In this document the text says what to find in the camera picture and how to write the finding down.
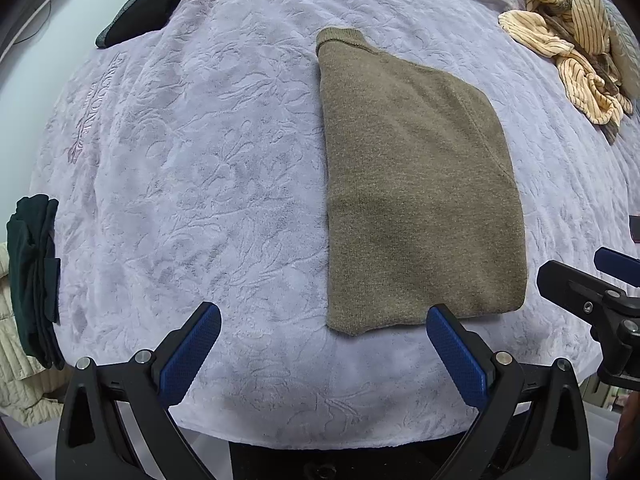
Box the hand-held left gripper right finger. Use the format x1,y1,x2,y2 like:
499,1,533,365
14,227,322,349
426,304,592,480

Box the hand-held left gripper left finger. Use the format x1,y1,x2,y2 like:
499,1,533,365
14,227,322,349
55,301,222,480

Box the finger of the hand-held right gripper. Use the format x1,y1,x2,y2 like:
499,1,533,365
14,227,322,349
537,259,621,319
594,247,640,287

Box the brown knit sweater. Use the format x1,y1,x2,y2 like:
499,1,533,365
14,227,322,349
316,26,527,337

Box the cluttered bedside shelf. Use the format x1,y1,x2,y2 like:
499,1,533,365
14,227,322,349
580,372,632,413

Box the lavender embossed blanket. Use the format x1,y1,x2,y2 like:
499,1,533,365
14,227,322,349
30,0,640,451

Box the cream quilted jacket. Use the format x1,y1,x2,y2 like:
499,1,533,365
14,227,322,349
0,242,68,427

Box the dark green cloth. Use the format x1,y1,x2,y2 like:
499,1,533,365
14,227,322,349
6,195,65,371

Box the silver leaf-pattern pillow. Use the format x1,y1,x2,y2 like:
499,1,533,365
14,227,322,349
602,0,640,113

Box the cream striped garment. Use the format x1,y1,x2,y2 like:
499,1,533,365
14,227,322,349
498,0,635,146

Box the black cushion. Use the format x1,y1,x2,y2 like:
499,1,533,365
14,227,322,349
95,0,189,50

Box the wall-mounted flat screen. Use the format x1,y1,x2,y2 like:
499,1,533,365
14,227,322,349
0,0,82,58

